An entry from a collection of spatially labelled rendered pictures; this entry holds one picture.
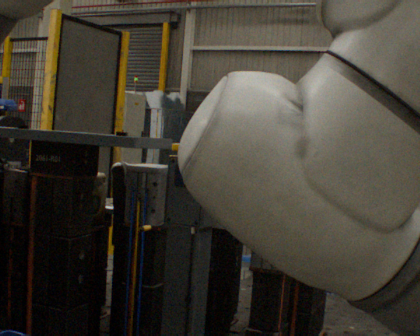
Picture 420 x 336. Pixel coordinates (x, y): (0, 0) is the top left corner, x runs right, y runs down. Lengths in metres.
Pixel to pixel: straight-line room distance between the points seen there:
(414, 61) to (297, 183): 0.10
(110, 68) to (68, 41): 0.58
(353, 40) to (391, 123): 0.06
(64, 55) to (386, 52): 4.26
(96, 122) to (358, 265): 4.59
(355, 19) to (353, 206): 0.11
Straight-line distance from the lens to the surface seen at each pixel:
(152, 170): 1.18
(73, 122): 4.68
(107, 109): 5.03
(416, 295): 0.40
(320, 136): 0.35
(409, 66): 0.36
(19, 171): 1.33
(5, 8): 0.84
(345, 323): 1.71
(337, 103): 0.36
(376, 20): 0.37
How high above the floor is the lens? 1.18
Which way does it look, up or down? 3 degrees down
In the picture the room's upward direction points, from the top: 4 degrees clockwise
